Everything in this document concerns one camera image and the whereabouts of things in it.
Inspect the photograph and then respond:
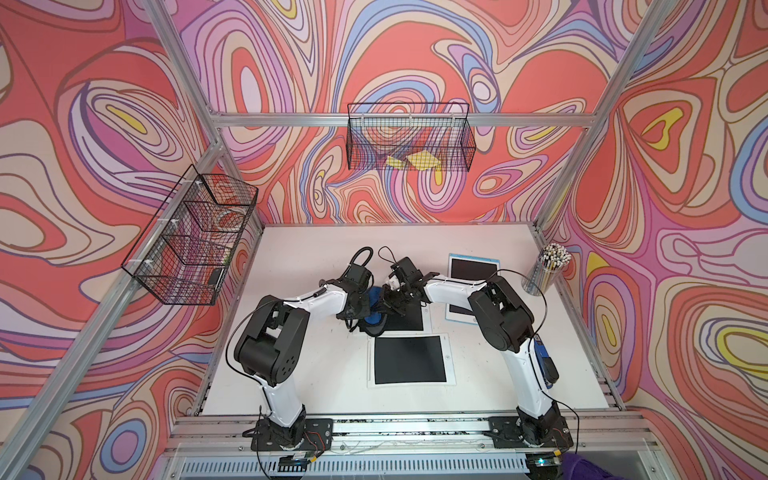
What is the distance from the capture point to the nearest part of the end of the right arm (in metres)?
0.78

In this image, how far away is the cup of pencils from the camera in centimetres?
88

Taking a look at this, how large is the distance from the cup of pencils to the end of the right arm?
0.38m
